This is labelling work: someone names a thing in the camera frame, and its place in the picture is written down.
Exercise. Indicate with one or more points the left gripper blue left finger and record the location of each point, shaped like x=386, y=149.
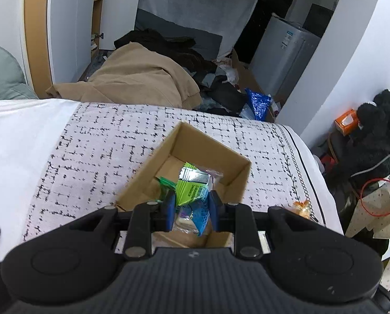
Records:
x=169, y=210

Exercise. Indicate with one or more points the green candy packet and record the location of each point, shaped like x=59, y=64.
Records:
x=166, y=185

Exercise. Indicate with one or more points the orange bread snack packet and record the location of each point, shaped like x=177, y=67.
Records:
x=303, y=209

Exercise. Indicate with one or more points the black fuzzy garment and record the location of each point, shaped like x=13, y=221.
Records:
x=369, y=156

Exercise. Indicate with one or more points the orange tissue box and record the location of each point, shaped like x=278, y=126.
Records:
x=347, y=122

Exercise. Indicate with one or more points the blue snack packet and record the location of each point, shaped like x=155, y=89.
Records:
x=193, y=218

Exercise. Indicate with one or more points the white mini fridge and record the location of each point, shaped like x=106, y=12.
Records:
x=282, y=56

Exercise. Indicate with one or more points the green snack packet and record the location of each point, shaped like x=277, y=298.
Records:
x=192, y=185

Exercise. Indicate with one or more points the pile of dark clothes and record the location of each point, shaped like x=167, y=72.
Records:
x=219, y=96

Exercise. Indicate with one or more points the cream blueberry cake packet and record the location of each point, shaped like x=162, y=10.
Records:
x=215, y=178

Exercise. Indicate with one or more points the white patterned bed cloth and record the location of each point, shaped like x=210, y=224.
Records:
x=60, y=160

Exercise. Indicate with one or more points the tan blanket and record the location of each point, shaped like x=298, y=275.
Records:
x=134, y=75

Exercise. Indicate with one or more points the brown cardboard box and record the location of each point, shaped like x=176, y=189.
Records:
x=187, y=144

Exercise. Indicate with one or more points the shiny blue bag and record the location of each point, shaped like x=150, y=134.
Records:
x=259, y=104

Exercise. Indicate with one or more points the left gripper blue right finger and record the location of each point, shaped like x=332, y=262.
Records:
x=216, y=209

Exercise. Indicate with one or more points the grey green pillow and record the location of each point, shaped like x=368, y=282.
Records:
x=13, y=84

